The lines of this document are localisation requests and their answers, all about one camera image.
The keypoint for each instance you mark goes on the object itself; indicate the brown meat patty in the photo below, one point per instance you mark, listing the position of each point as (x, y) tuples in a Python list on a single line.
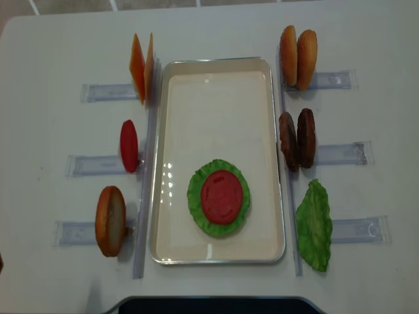
[(288, 140), (306, 138)]

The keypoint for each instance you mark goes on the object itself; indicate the red tomato slice on tray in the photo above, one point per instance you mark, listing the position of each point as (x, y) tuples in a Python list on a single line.
[(221, 197)]

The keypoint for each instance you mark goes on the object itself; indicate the green lettuce leaf on tray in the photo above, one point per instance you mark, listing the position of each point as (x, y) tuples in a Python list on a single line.
[(194, 203)]

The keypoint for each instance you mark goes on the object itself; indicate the red tomato slice standing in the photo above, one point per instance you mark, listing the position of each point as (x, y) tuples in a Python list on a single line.
[(129, 146)]

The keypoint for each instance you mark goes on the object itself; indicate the orange cheese slice inner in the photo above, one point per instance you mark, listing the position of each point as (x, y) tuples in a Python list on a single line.
[(148, 72)]

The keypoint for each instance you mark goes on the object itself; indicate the orange cheese slice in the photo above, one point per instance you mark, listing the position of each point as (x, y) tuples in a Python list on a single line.
[(137, 67), (148, 72)]

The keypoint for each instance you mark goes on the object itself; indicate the orange cheese slice outer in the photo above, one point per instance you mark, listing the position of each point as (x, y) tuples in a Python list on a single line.
[(137, 67)]

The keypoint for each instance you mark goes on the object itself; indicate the green lettuce leaf standing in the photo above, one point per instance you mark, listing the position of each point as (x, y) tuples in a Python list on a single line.
[(314, 227)]

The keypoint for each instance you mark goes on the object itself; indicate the clear tomato holder strip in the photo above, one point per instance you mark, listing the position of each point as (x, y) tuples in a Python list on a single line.
[(83, 166)]

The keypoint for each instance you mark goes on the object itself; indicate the clear cheese holder strip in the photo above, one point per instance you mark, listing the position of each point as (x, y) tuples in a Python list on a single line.
[(107, 92)]

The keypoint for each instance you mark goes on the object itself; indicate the clear lettuce holder strip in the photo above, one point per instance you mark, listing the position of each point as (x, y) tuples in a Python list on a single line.
[(361, 230)]

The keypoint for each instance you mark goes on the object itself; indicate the white rectangular tray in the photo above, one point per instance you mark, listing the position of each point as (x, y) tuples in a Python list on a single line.
[(217, 109)]

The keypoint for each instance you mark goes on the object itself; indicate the bun slice standing left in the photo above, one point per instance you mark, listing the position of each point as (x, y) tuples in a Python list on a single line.
[(110, 223)]

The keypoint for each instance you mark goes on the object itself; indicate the bun slice standing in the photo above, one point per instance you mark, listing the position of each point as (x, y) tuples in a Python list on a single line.
[(110, 223), (288, 55), (307, 50)]

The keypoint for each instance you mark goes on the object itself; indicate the bun slice standing inner right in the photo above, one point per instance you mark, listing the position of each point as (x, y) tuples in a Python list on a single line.
[(288, 55)]

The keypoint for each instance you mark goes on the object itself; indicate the bun slice standing outer right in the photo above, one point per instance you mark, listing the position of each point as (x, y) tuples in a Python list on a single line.
[(307, 50)]

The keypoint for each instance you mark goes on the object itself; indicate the clear patty holder strip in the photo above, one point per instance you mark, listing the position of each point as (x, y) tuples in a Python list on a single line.
[(356, 153)]

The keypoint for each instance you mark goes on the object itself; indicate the clear right bun holder strip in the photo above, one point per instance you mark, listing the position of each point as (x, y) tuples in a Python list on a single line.
[(345, 79)]

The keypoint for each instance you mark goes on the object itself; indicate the clear bun holder strip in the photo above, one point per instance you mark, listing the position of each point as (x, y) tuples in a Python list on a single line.
[(345, 79), (69, 233)]

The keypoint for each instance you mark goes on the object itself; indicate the clear left bun holder strip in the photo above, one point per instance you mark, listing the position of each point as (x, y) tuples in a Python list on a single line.
[(69, 233)]

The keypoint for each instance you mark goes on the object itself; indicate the clear left long rail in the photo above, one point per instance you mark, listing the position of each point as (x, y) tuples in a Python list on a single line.
[(148, 173)]

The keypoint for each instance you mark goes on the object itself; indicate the clear long rail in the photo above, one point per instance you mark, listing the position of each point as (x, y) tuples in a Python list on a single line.
[(148, 173), (289, 180)]

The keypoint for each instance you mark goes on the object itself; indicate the clear right long rail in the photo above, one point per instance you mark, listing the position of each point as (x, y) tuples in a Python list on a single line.
[(289, 180)]

